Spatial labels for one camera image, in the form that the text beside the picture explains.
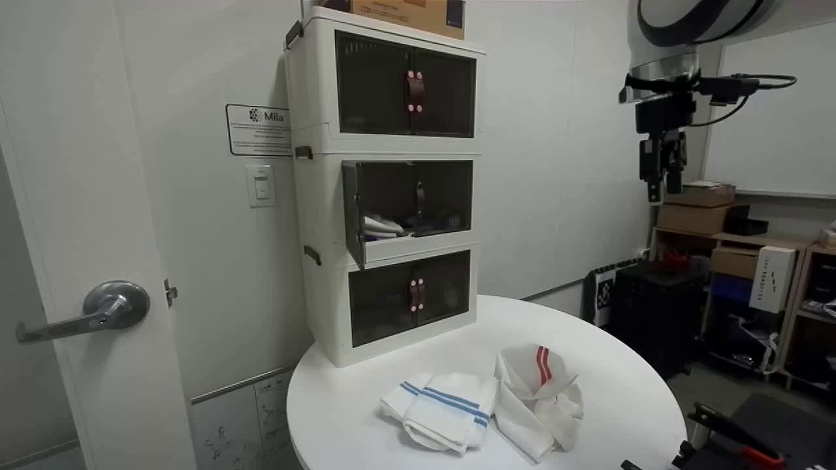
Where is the white room door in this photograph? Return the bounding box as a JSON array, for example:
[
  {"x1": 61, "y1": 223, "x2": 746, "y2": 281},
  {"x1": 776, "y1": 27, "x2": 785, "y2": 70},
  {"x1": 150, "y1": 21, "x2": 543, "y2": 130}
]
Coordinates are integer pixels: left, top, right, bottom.
[{"x1": 0, "y1": 0, "x2": 197, "y2": 470}]

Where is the black floor cabinet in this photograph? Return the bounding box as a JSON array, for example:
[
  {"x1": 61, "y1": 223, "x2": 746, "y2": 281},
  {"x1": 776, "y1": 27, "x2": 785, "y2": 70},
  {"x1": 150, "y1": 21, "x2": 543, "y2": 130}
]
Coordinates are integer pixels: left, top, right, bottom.
[{"x1": 607, "y1": 258, "x2": 709, "y2": 381}]

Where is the dark grey object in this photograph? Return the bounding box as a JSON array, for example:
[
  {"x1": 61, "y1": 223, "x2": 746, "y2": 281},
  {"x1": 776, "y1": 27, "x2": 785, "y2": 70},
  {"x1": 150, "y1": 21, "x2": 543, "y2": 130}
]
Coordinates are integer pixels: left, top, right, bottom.
[{"x1": 720, "y1": 390, "x2": 836, "y2": 470}]

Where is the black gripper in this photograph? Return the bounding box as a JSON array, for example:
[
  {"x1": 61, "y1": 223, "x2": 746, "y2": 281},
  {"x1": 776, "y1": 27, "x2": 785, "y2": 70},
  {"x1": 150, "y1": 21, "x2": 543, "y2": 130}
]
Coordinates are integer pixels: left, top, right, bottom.
[{"x1": 632, "y1": 90, "x2": 700, "y2": 207}]

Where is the dark translucent cabinet door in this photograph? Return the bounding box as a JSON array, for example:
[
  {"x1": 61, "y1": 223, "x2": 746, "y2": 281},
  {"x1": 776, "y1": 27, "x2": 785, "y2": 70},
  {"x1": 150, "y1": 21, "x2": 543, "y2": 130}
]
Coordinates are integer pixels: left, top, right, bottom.
[{"x1": 414, "y1": 160, "x2": 476, "y2": 237}]

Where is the red handled black tool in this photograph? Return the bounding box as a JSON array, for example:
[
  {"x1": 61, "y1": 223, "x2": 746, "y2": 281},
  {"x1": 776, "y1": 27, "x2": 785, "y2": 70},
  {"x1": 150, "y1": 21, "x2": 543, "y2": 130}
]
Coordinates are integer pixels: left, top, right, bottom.
[{"x1": 671, "y1": 402, "x2": 790, "y2": 470}]

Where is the brown cardboard box on cabinet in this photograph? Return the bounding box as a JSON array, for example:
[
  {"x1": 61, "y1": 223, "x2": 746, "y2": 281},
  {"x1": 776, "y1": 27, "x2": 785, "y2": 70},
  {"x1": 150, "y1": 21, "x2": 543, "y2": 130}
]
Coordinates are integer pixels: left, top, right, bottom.
[{"x1": 302, "y1": 0, "x2": 466, "y2": 43}]

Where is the white whiteboard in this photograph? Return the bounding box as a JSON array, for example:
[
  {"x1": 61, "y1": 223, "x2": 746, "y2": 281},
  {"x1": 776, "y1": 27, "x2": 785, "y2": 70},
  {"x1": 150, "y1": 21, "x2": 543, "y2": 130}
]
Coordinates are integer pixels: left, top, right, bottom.
[{"x1": 702, "y1": 19, "x2": 836, "y2": 201}]

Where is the black framed picture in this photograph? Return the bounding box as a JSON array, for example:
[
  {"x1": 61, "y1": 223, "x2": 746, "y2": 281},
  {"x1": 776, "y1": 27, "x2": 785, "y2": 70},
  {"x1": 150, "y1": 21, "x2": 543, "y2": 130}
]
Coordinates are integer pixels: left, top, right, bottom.
[{"x1": 580, "y1": 262, "x2": 626, "y2": 329}]

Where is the small cardboard box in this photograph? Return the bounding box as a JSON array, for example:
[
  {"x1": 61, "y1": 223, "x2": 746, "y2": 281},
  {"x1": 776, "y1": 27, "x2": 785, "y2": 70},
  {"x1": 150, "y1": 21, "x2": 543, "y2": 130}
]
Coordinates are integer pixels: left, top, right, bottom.
[{"x1": 707, "y1": 245, "x2": 760, "y2": 282}]

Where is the white folded cloth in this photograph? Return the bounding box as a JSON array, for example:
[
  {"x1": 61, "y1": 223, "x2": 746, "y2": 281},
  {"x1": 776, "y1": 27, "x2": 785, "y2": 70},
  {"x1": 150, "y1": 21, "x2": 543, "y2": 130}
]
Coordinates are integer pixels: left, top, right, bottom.
[{"x1": 358, "y1": 211, "x2": 409, "y2": 243}]

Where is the white light switch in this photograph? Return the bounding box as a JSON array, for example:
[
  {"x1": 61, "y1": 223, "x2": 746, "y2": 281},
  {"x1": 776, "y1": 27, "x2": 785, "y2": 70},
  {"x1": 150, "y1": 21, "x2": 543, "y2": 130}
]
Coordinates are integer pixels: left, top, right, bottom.
[{"x1": 244, "y1": 162, "x2": 280, "y2": 211}]

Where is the silver door lever handle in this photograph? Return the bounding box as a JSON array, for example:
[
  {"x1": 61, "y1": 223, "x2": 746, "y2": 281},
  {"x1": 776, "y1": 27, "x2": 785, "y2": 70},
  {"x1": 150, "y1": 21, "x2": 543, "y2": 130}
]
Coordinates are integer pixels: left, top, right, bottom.
[{"x1": 12, "y1": 277, "x2": 150, "y2": 346}]

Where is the blue striped white towel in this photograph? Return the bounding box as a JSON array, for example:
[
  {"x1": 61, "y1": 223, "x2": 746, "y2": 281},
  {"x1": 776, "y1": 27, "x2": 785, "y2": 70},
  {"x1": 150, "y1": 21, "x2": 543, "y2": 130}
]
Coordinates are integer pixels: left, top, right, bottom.
[{"x1": 375, "y1": 372, "x2": 498, "y2": 458}]

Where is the white product box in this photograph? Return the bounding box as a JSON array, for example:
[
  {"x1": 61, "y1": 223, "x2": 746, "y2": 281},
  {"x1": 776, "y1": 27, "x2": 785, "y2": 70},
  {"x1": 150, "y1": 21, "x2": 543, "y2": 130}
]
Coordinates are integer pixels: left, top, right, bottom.
[{"x1": 746, "y1": 243, "x2": 798, "y2": 317}]

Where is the flat cardboard box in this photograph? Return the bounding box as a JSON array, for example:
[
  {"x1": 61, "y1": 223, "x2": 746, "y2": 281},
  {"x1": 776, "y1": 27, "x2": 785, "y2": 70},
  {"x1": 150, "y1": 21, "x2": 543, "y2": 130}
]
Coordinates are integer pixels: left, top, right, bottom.
[{"x1": 662, "y1": 181, "x2": 738, "y2": 210}]

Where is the light wooden shelf unit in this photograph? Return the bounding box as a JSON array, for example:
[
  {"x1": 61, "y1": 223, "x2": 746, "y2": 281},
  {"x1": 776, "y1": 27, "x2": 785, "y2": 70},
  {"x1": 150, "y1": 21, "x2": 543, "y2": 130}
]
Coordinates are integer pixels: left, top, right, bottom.
[{"x1": 771, "y1": 243, "x2": 836, "y2": 393}]

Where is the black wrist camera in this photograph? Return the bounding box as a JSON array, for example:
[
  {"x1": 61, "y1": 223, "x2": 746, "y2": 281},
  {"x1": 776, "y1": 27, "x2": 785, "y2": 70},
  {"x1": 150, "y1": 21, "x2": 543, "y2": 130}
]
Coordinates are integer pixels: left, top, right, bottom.
[{"x1": 618, "y1": 70, "x2": 760, "y2": 107}]

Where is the dark cabinet door, black handle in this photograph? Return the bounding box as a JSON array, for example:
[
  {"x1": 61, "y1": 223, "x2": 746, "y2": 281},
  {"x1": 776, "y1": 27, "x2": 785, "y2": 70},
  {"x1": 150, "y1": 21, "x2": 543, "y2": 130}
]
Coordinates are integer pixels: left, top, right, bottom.
[{"x1": 340, "y1": 160, "x2": 367, "y2": 271}]

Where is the white cabinet unit on table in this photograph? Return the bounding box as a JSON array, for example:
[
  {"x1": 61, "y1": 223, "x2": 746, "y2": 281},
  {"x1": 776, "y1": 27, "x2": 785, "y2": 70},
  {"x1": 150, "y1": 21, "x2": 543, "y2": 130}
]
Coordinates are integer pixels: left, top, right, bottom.
[{"x1": 301, "y1": 245, "x2": 479, "y2": 368}]

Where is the white cabinet unit, cardboard-topped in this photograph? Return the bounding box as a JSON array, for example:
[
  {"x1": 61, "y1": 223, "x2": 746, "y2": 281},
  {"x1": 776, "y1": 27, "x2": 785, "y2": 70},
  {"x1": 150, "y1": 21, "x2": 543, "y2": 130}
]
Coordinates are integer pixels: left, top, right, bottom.
[{"x1": 282, "y1": 5, "x2": 485, "y2": 162}]

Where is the white cabinet unit holding cloths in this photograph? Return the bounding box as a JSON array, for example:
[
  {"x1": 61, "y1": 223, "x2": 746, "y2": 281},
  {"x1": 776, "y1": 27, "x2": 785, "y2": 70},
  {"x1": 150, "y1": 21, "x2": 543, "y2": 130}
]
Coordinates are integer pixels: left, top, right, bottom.
[{"x1": 293, "y1": 142, "x2": 482, "y2": 271}]

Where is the black device on shelf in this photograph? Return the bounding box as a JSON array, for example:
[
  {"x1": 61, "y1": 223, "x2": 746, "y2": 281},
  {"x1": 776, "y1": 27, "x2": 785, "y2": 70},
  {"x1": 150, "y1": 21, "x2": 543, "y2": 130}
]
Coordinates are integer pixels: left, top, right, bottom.
[{"x1": 720, "y1": 203, "x2": 771, "y2": 237}]

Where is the white wall sign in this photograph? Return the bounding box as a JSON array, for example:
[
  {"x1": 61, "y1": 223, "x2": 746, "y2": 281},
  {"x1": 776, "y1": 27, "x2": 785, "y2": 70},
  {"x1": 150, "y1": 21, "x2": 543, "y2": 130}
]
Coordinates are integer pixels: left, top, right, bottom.
[{"x1": 222, "y1": 102, "x2": 295, "y2": 160}]

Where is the red striped white towel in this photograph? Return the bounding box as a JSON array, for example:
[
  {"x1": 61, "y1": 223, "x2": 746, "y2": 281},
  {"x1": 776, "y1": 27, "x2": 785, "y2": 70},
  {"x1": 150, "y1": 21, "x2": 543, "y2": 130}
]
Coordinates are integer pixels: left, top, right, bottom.
[{"x1": 491, "y1": 339, "x2": 584, "y2": 466}]

